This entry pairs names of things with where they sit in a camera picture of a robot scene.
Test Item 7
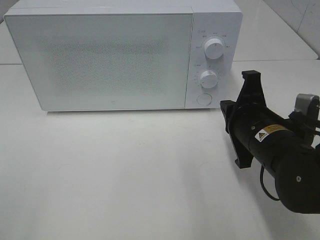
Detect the white microwave door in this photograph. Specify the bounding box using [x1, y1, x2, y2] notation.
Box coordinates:
[5, 14, 193, 111]

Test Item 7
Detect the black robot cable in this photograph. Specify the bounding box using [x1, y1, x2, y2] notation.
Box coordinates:
[259, 166, 281, 201]

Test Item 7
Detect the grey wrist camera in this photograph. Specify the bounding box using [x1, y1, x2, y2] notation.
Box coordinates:
[294, 93, 320, 120]

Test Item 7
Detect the white round door button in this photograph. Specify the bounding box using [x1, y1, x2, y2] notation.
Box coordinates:
[196, 93, 212, 106]

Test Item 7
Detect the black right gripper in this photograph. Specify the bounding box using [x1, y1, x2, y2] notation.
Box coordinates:
[220, 70, 300, 170]

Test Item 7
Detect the white microwave knob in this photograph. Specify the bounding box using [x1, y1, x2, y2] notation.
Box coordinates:
[198, 70, 218, 89]
[204, 37, 225, 60]

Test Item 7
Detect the white microwave oven body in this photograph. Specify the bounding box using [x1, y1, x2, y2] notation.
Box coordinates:
[3, 0, 243, 111]

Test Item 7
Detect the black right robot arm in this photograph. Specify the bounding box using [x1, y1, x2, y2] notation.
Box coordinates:
[220, 70, 320, 214]

